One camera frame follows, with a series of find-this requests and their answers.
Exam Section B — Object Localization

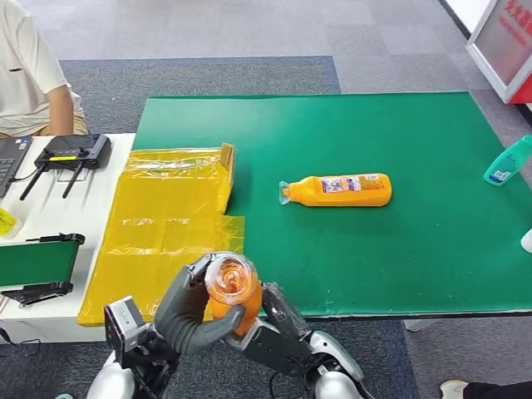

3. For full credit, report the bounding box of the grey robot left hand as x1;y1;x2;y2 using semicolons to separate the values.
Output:
154;253;247;357

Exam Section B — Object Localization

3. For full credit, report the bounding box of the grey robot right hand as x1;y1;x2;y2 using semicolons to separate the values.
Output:
260;281;311;342

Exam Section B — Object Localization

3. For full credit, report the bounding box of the orange detergent bottle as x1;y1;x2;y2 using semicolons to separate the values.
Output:
278;173;392;209
204;251;264;338

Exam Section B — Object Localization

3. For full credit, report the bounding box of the teal plastic bottle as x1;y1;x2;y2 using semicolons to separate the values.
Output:
483;135;532;187

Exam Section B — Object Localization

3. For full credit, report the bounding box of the yellow film wrapped cardboard box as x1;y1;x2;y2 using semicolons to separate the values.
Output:
76;143;245;328

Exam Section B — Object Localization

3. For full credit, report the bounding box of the white table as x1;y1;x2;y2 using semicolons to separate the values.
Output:
0;133;138;345

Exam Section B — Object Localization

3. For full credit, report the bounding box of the grey table foot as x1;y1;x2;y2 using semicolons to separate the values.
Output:
404;318;442;333

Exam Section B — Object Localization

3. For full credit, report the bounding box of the small green belt conveyor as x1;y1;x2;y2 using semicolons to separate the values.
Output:
0;233;87;308

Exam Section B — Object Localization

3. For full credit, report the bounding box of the green table mat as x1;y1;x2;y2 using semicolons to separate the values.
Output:
132;91;532;323

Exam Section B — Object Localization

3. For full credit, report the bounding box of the black controller with antennas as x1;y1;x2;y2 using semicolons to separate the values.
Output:
19;133;112;201

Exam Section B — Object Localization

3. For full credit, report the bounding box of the dark laptop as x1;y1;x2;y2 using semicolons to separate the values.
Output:
0;135;34;200

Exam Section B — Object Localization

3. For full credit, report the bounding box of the person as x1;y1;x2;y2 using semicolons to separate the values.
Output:
439;378;532;399
0;0;89;139

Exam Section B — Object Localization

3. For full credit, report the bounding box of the red and white display cabinet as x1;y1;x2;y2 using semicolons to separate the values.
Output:
465;0;532;106

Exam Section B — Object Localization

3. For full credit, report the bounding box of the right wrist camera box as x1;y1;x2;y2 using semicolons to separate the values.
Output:
225;318;315;379

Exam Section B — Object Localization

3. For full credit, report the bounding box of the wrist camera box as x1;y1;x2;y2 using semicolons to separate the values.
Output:
103;295;149;366
225;318;315;379

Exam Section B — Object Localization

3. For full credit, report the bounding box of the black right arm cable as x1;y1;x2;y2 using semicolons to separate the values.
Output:
268;372;292;399

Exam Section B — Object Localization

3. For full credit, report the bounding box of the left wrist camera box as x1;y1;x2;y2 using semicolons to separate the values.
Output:
103;295;149;366

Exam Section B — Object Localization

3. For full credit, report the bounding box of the black cable under table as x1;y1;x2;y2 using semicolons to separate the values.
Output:
0;328;43;357

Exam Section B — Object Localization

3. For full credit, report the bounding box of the black laptop cable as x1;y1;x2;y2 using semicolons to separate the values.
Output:
8;167;39;185

